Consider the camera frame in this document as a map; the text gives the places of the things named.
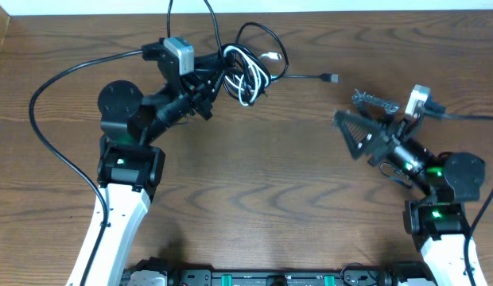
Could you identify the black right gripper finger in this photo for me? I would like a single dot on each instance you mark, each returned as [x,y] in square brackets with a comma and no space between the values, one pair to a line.
[362,99]
[363,136]

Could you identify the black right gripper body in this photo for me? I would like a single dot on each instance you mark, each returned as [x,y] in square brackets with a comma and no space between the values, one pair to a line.
[396,132]

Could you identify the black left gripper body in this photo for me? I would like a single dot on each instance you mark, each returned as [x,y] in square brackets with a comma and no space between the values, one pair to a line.
[194,96]

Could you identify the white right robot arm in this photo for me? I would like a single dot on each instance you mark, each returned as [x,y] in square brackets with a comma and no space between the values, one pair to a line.
[437,223]

